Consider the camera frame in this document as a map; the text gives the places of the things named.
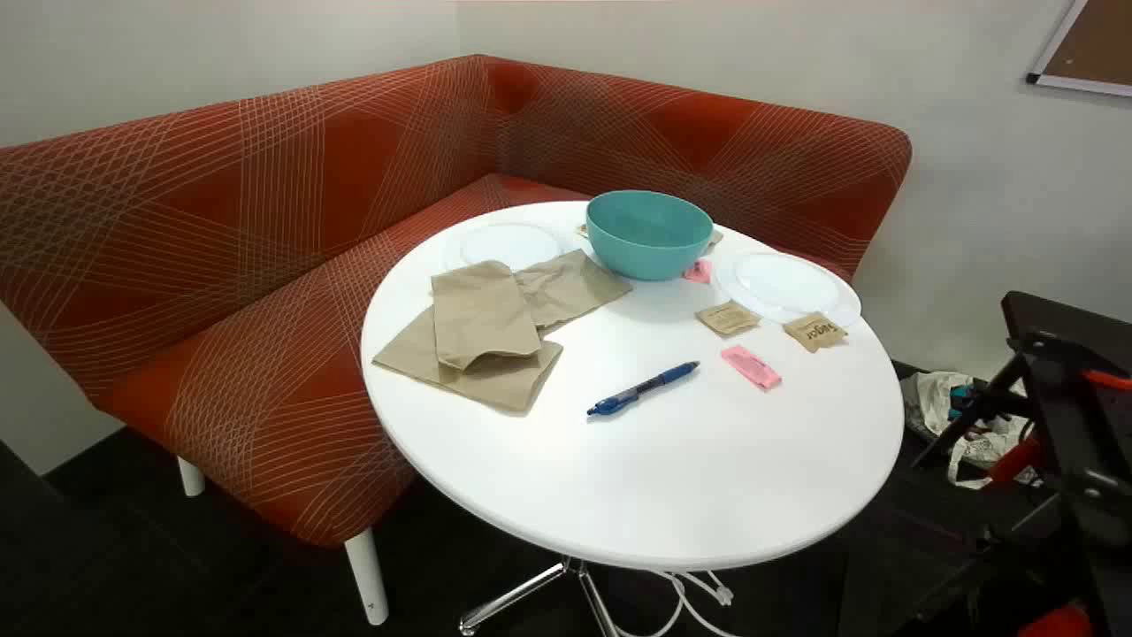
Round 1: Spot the blue pen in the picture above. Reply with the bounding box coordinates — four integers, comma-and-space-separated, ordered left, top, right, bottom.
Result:
583, 358, 705, 423

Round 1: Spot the teal bowl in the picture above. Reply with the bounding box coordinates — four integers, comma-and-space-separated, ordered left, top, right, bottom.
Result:
583, 189, 718, 287

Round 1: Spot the crumpled brown paper napkin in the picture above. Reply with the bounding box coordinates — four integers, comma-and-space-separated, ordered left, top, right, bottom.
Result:
511, 249, 633, 332

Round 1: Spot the folded brown paper napkin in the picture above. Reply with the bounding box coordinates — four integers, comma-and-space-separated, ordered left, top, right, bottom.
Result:
429, 259, 546, 377

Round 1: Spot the large brown paper napkin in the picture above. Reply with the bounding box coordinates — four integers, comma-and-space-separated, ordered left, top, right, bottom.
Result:
370, 303, 567, 418

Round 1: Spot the chrome table base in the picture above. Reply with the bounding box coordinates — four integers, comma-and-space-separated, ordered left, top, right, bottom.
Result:
456, 557, 663, 637

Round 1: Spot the white sofa leg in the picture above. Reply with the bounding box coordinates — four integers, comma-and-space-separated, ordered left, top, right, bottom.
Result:
339, 529, 392, 632
174, 455, 210, 502

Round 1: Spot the orange patterned corner sofa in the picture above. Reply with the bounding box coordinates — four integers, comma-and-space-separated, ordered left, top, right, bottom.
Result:
0, 50, 915, 553

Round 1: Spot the white bag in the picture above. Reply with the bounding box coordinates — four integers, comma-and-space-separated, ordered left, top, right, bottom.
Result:
901, 370, 1007, 496

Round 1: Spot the black and red cart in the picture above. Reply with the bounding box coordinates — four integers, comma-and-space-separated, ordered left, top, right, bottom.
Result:
905, 287, 1132, 637

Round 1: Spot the framed cork board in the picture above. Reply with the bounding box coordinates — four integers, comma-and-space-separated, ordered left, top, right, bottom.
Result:
1023, 0, 1132, 102

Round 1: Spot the thin white cable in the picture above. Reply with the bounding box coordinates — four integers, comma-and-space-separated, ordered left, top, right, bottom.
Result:
640, 567, 738, 637

